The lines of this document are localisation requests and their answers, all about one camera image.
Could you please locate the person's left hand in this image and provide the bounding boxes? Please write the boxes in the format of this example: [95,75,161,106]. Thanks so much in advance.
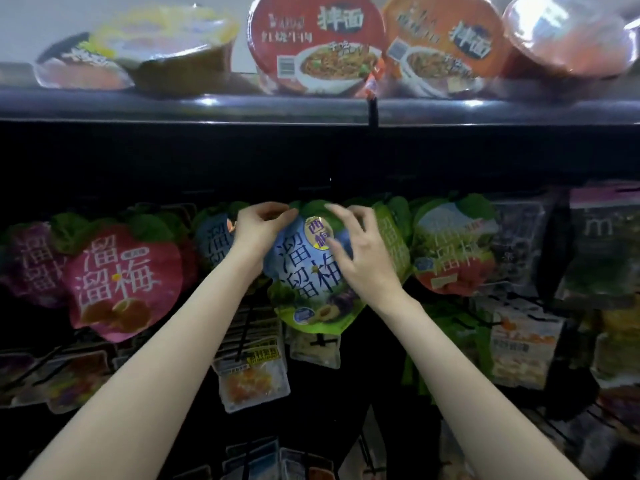
[232,201,299,261]

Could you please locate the person's right hand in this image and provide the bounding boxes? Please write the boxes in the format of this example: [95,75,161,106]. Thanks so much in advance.
[325,205,406,316]

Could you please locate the blue round snack bag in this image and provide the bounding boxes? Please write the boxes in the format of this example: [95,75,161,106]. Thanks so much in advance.
[195,209,241,271]
[263,201,368,336]

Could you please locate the clear white candy packets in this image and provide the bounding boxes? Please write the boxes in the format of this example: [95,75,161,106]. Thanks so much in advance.
[288,329,343,371]

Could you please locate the green snack pouch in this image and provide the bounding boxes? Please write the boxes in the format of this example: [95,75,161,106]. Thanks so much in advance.
[403,299,491,386]

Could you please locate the clear yellow-label candy bag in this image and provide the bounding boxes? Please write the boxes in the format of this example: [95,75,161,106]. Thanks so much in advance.
[215,339,291,414]

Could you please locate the small pink round snack bag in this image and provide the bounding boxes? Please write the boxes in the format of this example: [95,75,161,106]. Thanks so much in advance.
[62,217,186,343]

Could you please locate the white red-label snack bag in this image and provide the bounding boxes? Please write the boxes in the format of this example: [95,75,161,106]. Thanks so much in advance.
[340,405,386,480]

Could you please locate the row of small clear pouches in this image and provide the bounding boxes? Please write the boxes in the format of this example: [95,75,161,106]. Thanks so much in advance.
[170,439,336,480]

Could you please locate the clear colourful-cube candy bag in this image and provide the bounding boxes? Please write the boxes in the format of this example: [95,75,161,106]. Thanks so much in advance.
[40,349,111,414]

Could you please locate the white yellow banana-chip snack bag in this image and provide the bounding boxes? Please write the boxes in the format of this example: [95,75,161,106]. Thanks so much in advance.
[592,309,640,388]

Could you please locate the row of small white pouches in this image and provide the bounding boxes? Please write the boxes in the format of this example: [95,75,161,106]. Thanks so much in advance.
[540,395,640,480]

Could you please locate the person's left forearm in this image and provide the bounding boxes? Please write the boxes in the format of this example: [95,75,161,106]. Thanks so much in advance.
[25,249,266,480]

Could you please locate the person's right forearm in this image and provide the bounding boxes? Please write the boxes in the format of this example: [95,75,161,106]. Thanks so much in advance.
[380,295,586,480]

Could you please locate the red noodle packet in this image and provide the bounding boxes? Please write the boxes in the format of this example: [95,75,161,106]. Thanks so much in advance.
[247,0,386,96]

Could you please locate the yellow lidded bowl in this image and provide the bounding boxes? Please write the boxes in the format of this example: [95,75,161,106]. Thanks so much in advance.
[88,5,241,96]

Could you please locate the orange noodle bowl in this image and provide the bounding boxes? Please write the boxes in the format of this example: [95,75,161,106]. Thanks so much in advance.
[383,0,508,99]

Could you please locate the red lidded noodle bowl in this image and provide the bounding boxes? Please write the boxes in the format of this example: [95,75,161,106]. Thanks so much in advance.
[502,0,639,81]

